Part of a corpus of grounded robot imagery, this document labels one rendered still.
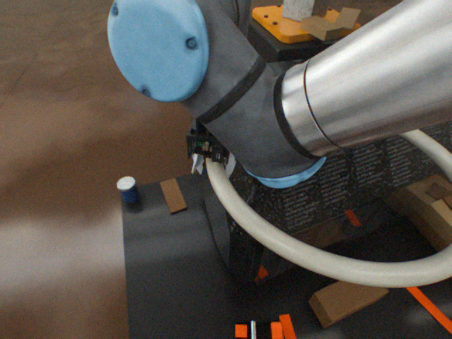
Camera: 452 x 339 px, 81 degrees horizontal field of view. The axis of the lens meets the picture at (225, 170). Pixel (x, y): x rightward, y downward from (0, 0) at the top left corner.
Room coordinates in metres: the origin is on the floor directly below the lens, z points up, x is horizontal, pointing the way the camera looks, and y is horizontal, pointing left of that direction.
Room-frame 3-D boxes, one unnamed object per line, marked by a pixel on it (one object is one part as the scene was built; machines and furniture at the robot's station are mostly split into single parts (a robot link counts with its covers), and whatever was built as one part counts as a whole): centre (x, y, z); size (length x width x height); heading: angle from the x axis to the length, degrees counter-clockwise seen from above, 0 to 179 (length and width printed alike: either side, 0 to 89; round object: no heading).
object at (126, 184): (0.98, 0.58, 0.08); 0.10 x 0.10 x 0.13
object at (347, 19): (1.62, -0.68, 0.80); 0.20 x 0.10 x 0.05; 152
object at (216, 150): (0.36, 0.02, 1.04); 0.09 x 0.08 x 0.12; 171
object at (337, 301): (0.38, -0.54, 0.07); 0.30 x 0.12 x 0.12; 112
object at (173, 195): (0.98, 0.32, 0.02); 0.25 x 0.10 x 0.01; 24
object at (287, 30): (1.73, -0.46, 0.76); 0.49 x 0.49 x 0.05; 18
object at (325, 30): (1.47, -0.49, 0.81); 0.20 x 0.10 x 0.05; 26
